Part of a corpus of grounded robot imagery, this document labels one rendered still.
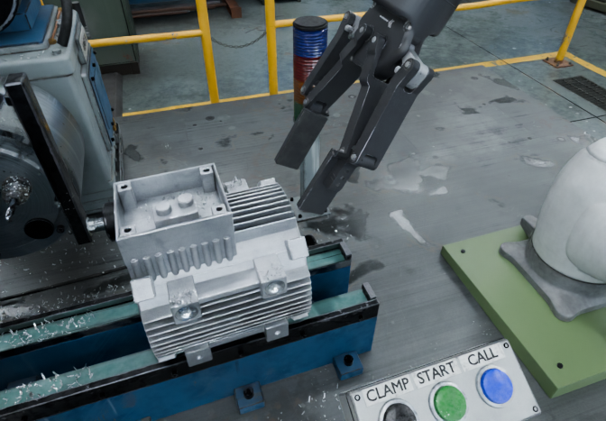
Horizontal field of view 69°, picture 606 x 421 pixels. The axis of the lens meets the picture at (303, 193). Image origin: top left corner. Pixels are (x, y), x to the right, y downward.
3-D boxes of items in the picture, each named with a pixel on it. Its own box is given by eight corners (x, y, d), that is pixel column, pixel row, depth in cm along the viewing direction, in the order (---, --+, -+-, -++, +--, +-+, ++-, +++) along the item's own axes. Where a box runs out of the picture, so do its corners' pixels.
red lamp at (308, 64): (298, 85, 77) (298, 60, 74) (289, 71, 81) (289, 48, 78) (331, 80, 78) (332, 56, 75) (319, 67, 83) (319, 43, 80)
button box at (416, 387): (360, 474, 41) (377, 483, 36) (335, 393, 43) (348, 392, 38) (513, 413, 45) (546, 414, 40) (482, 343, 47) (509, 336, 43)
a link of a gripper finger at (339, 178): (362, 142, 40) (377, 160, 38) (335, 186, 42) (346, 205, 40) (350, 138, 39) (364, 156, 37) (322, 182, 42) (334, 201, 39)
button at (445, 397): (436, 426, 39) (444, 427, 38) (422, 391, 41) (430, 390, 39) (463, 415, 40) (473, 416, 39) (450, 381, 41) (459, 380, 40)
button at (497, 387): (482, 407, 41) (492, 408, 39) (468, 374, 42) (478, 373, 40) (509, 398, 41) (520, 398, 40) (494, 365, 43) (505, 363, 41)
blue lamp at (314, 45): (298, 60, 74) (298, 33, 71) (289, 48, 78) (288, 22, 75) (332, 56, 75) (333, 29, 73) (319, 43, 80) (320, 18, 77)
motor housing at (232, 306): (165, 389, 55) (126, 296, 43) (151, 278, 69) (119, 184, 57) (313, 341, 61) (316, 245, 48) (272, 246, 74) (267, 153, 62)
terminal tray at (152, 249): (133, 288, 49) (115, 242, 44) (128, 225, 56) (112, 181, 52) (239, 260, 52) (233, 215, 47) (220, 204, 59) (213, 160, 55)
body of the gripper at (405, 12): (371, -60, 38) (318, 39, 42) (422, -38, 32) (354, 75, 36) (428, -19, 42) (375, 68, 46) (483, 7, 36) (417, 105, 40)
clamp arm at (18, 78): (73, 247, 64) (-5, 85, 48) (75, 233, 66) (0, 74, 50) (99, 242, 65) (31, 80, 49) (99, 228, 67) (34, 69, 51)
